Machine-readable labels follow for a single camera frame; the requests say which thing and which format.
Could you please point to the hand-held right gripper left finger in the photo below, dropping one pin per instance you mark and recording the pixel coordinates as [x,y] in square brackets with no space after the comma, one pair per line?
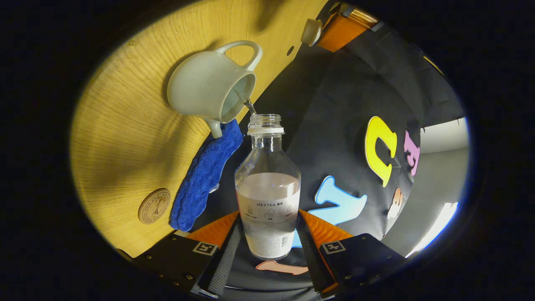
[223,263]

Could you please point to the blue towel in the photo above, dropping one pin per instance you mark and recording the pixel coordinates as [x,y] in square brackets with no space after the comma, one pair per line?
[205,175]

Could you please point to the white ceramic teacup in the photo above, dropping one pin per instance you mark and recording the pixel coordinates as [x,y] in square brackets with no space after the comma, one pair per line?
[200,83]

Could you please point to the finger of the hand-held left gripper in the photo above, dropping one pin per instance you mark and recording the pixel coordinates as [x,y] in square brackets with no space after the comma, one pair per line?
[340,33]

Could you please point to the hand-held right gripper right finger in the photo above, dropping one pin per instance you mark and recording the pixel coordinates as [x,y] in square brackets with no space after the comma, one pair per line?
[311,263]

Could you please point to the round wooden coaster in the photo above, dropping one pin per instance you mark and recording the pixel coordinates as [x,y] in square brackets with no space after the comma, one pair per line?
[154,206]

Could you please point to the clear plastic water bottle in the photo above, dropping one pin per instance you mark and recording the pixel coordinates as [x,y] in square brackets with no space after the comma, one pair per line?
[267,200]

